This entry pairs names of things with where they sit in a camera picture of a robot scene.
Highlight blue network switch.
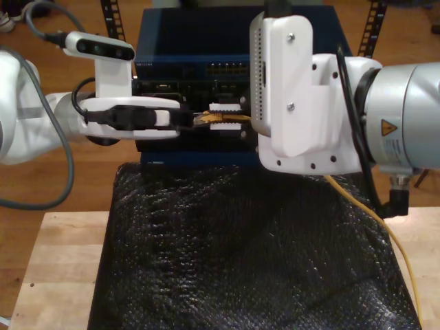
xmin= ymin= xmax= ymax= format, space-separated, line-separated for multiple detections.
xmin=133 ymin=6 xmax=351 ymax=79

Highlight dark chair legs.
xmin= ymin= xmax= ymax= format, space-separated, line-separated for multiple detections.
xmin=414 ymin=168 xmax=430 ymax=188

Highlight flat blue rack device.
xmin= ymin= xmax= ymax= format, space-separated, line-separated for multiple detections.
xmin=140 ymin=151 xmax=262 ymax=168

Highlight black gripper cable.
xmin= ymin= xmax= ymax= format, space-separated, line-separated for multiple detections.
xmin=71 ymin=77 xmax=97 ymax=121

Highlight black perforated rack rail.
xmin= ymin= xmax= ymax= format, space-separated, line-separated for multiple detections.
xmin=357 ymin=0 xmax=386 ymax=58
xmin=100 ymin=0 xmax=138 ymax=82

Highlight black rack server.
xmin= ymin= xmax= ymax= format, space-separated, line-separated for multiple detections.
xmin=132 ymin=78 xmax=252 ymax=113

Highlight black textured mat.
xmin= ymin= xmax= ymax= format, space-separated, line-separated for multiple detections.
xmin=87 ymin=161 xmax=422 ymax=330

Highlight white sneaker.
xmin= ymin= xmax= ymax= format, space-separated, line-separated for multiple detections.
xmin=0 ymin=11 xmax=17 ymax=34

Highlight grey camera cable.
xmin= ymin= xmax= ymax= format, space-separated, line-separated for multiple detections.
xmin=0 ymin=1 xmax=87 ymax=210

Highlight dark shoe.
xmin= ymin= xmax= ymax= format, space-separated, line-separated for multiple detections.
xmin=8 ymin=0 xmax=58 ymax=22

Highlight yellow network cable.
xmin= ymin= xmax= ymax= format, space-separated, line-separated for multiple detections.
xmin=192 ymin=109 xmax=424 ymax=326

